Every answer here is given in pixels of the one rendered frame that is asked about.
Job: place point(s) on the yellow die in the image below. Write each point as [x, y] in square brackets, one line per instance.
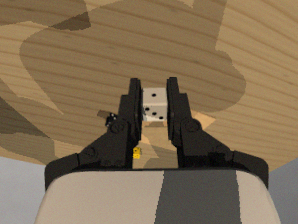
[136, 152]

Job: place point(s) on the tan mat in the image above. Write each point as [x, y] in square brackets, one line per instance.
[156, 132]

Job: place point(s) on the black die with white pips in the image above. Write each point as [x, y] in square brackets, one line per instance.
[110, 117]

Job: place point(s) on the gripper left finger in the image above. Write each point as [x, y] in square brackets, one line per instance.
[114, 148]

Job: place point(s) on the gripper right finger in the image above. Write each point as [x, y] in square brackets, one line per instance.
[195, 147]

